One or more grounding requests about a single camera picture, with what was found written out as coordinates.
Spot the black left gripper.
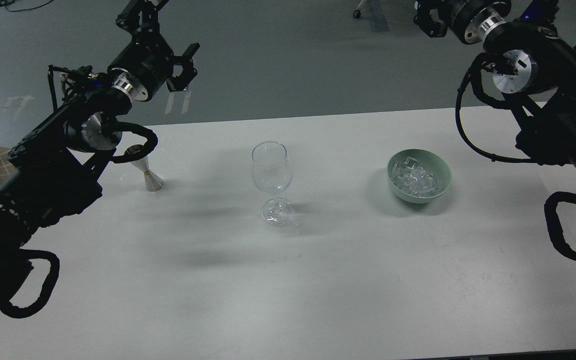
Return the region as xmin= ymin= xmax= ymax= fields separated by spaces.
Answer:
xmin=107 ymin=0 xmax=201 ymax=102

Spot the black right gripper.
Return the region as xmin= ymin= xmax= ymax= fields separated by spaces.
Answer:
xmin=413 ymin=0 xmax=512 ymax=45

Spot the steel double jigger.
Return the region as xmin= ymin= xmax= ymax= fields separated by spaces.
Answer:
xmin=124 ymin=145 xmax=164 ymax=192

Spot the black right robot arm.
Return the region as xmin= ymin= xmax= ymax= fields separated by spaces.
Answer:
xmin=413 ymin=0 xmax=576 ymax=261

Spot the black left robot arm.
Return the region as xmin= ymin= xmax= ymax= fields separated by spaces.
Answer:
xmin=0 ymin=0 xmax=200 ymax=319

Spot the pile of ice cubes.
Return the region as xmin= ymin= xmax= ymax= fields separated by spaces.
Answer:
xmin=390 ymin=156 xmax=445 ymax=198

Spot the clear wine glass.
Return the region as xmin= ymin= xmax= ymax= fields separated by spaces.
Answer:
xmin=251 ymin=141 xmax=294 ymax=226

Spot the chair caster wheel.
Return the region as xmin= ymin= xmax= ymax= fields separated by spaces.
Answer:
xmin=352 ymin=0 xmax=368 ymax=19

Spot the green bowl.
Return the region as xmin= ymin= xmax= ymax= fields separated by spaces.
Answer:
xmin=386 ymin=148 xmax=452 ymax=204

